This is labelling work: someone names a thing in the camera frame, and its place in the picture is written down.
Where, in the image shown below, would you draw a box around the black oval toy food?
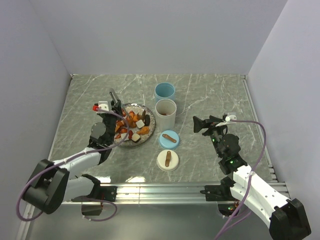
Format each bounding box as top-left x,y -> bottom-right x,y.
144,114 -> 151,127

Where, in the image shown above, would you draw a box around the white lid brown handle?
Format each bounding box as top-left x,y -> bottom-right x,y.
156,149 -> 180,172

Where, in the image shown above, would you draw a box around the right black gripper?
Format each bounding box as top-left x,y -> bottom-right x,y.
193,115 -> 228,158

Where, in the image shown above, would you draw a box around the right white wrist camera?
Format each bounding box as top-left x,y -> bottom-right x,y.
215,112 -> 237,127

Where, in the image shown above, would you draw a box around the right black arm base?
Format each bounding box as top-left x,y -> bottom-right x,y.
200,184 -> 239,217

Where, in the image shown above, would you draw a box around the black white sushi toy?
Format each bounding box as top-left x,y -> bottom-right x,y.
131,133 -> 141,143

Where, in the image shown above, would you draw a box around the aluminium front rail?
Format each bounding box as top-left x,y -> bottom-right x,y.
31,181 -> 292,205

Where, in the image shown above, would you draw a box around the white square toast toy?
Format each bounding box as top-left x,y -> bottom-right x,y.
136,119 -> 145,129

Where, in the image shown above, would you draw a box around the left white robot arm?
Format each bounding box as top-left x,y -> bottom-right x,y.
19,88 -> 123,214

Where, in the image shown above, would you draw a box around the blue lid brown handle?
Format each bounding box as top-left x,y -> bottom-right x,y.
158,130 -> 180,150

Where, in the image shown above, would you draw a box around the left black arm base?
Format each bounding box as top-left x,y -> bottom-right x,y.
71,186 -> 118,222

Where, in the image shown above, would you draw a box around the aluminium right side rail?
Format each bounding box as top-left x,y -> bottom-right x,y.
240,75 -> 279,183

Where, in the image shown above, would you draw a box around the aluminium rail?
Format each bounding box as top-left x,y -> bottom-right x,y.
31,181 -> 292,205
240,75 -> 279,183

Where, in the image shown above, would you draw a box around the speckled grey plate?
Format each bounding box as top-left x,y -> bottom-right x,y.
114,103 -> 156,147

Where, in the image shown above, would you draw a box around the blue cylindrical container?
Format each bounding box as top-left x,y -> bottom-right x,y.
154,82 -> 176,103

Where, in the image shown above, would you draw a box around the white cylindrical container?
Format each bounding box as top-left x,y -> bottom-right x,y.
155,99 -> 177,132

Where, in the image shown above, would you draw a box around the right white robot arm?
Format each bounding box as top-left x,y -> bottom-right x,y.
193,114 -> 312,240

